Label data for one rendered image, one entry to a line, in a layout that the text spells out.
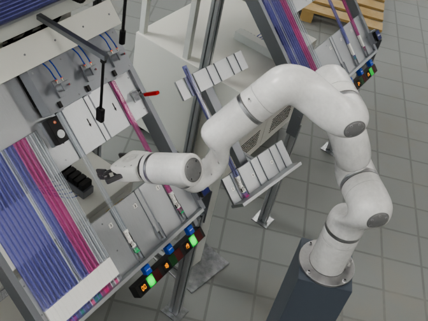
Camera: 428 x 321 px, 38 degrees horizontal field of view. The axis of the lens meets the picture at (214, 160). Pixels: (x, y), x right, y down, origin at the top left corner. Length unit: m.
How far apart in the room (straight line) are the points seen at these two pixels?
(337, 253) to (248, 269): 0.99
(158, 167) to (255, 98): 0.31
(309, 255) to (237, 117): 0.77
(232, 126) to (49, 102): 0.55
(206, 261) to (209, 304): 0.22
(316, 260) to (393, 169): 1.73
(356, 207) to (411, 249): 1.55
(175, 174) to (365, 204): 0.55
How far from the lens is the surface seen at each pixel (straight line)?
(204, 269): 2.84
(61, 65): 1.80
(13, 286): 1.72
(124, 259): 1.91
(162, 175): 1.56
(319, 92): 1.45
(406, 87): 4.40
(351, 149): 1.63
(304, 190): 3.33
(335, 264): 2.02
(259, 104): 1.44
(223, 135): 1.48
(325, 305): 2.14
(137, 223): 1.94
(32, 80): 1.74
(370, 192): 1.77
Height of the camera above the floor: 2.28
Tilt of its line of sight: 43 degrees down
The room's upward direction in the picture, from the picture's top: 13 degrees clockwise
